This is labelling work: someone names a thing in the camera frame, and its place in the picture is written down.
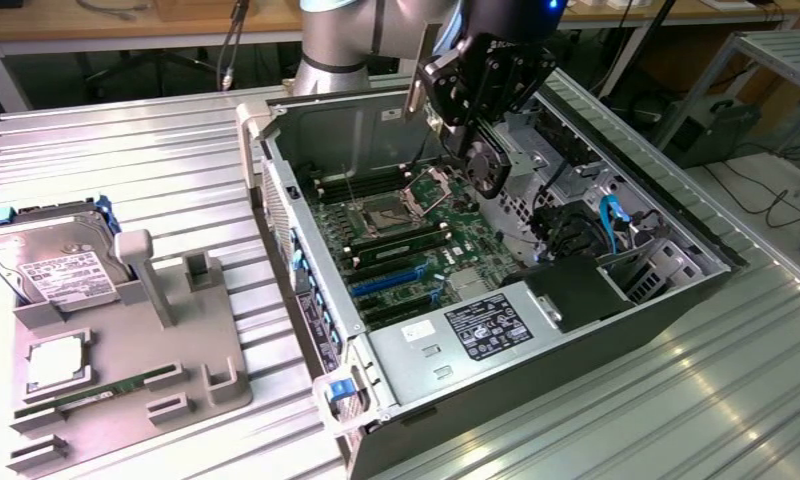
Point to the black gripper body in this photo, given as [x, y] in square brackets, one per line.
[486, 80]

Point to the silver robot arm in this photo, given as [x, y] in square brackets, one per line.
[333, 40]

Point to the metal socket cover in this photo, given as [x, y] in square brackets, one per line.
[410, 188]

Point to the black RAM slot pair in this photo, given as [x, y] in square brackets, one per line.
[359, 185]

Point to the thin locking lever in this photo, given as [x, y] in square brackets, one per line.
[349, 185]

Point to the CPU socket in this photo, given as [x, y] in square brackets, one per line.
[381, 215]

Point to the green motherboard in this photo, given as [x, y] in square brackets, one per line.
[469, 242]

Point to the black equipment box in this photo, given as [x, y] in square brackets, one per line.
[716, 132]

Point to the green RAM stick in board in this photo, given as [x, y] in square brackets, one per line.
[400, 248]

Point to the silver chipset heatsink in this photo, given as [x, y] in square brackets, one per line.
[468, 281]

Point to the blue expansion slot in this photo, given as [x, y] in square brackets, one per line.
[382, 285]

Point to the black plastic air shroud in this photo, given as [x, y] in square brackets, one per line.
[573, 290]

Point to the metal slat shelf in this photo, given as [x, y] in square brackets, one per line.
[782, 52]

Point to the silver disk bay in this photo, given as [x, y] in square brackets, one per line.
[660, 272]

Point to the black tripod legs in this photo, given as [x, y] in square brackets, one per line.
[159, 65]

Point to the grey power supply unit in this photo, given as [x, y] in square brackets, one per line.
[426, 360]

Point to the open grey PC case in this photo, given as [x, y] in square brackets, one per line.
[540, 395]

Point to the blue case latch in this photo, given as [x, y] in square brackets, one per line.
[341, 391]

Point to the grey parts rack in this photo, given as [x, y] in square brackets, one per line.
[173, 340]

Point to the hard disk with blue carrier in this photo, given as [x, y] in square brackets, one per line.
[53, 260]

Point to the silver CPU chip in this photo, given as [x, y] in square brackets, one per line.
[55, 364]

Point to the wooden desk with white frame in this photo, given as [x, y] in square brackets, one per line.
[173, 27]

